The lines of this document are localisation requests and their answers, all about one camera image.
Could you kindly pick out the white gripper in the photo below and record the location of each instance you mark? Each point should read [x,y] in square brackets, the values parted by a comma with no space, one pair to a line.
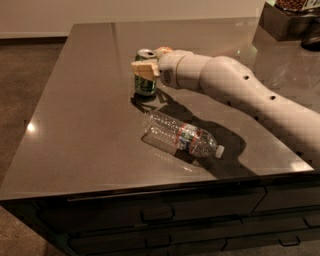
[168,68]

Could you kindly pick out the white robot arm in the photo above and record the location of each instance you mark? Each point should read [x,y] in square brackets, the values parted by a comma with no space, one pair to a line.
[226,80]

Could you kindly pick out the red apple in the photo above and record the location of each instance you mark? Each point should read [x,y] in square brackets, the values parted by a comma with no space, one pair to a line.
[163,50]

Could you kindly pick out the clear plastic water bottle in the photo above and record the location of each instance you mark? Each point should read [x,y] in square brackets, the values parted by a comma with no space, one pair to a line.
[170,134]

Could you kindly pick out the dark box with snacks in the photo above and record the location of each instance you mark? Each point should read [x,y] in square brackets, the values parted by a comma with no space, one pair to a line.
[288,20]

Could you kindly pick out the dark drawer cabinet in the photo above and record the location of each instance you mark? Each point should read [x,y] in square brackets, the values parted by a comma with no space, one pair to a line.
[198,218]

